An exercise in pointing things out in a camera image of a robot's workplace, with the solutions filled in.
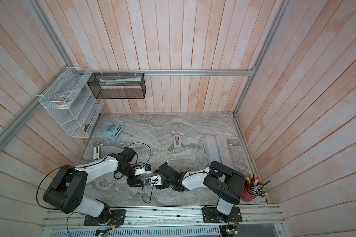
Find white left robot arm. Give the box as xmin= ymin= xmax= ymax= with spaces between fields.
xmin=43 ymin=147 xmax=151 ymax=222

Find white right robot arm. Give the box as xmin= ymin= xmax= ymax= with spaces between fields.
xmin=145 ymin=162 xmax=245 ymax=217

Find light blue desk calculator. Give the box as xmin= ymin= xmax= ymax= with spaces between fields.
xmin=102 ymin=124 xmax=124 ymax=139

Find red pen cup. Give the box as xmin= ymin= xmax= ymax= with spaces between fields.
xmin=240 ymin=180 xmax=257 ymax=202

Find pens in cup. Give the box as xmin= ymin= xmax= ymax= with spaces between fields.
xmin=244 ymin=175 xmax=270 ymax=198

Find tape roll on shelf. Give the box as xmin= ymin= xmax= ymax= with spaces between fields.
xmin=53 ymin=94 xmax=74 ymax=107

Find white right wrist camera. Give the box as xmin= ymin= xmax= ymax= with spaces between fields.
xmin=144 ymin=175 xmax=162 ymax=186

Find black mesh wall basket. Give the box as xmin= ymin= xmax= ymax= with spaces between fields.
xmin=88 ymin=72 xmax=146 ymax=99

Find white mesh wall shelf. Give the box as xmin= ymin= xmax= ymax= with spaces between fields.
xmin=39 ymin=67 xmax=103 ymax=138

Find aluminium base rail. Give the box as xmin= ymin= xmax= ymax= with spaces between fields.
xmin=38 ymin=204 xmax=291 ymax=237

